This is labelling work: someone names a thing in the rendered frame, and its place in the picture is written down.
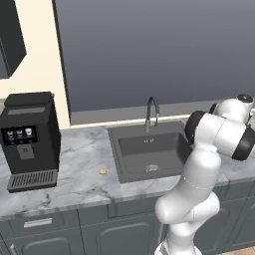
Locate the dark grey sink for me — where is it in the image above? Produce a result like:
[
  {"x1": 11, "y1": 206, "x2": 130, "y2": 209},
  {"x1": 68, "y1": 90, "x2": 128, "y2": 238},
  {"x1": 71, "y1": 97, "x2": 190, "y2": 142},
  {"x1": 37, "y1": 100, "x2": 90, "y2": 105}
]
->
[{"x1": 107, "y1": 120, "x2": 194, "y2": 184}]

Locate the grey cupboard door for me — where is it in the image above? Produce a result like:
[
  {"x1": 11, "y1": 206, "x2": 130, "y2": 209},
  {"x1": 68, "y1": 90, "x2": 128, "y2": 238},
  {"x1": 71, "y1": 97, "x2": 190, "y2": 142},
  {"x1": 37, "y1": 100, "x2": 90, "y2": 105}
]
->
[
  {"x1": 228, "y1": 190, "x2": 255, "y2": 252},
  {"x1": 79, "y1": 213, "x2": 163, "y2": 255},
  {"x1": 2, "y1": 228, "x2": 86, "y2": 255},
  {"x1": 193, "y1": 187, "x2": 255, "y2": 255}
]

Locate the dark grey tap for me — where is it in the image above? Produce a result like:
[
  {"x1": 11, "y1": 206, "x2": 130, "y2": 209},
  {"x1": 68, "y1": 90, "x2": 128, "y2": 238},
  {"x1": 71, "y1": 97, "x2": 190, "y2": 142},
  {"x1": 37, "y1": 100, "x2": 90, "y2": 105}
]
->
[{"x1": 144, "y1": 96, "x2": 160, "y2": 133}]

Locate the grey false drawer panel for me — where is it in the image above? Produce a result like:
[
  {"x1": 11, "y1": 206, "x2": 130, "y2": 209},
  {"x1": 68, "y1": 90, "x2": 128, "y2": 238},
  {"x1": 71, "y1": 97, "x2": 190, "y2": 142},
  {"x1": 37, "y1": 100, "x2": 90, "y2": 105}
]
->
[{"x1": 107, "y1": 196, "x2": 161, "y2": 219}]

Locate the dark grey window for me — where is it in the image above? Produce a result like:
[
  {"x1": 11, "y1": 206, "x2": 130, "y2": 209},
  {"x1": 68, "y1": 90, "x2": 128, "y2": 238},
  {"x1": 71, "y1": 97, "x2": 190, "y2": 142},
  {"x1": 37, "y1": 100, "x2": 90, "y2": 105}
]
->
[{"x1": 52, "y1": 0, "x2": 255, "y2": 126}]

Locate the black coffee machine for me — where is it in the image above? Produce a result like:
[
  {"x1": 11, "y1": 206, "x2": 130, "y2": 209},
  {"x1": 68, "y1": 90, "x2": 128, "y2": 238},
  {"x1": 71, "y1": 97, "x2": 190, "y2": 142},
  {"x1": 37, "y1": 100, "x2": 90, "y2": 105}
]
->
[{"x1": 0, "y1": 91, "x2": 62, "y2": 194}]

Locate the grey drawer front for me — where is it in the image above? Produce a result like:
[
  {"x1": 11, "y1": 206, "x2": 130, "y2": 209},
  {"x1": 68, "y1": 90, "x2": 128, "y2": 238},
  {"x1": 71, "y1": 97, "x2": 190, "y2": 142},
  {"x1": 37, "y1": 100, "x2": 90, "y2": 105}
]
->
[{"x1": 0, "y1": 209, "x2": 81, "y2": 241}]

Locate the silver drawer handle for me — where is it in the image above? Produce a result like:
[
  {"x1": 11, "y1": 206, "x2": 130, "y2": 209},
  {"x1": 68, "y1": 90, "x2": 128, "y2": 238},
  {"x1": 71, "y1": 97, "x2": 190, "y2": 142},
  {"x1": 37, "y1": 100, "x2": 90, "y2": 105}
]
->
[{"x1": 23, "y1": 217, "x2": 54, "y2": 229}]

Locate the dark wall cupboard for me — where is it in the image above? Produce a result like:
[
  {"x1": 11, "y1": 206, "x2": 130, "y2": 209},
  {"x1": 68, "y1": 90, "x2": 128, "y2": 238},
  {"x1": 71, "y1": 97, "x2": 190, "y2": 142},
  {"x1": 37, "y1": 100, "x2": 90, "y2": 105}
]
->
[{"x1": 0, "y1": 0, "x2": 28, "y2": 80}]

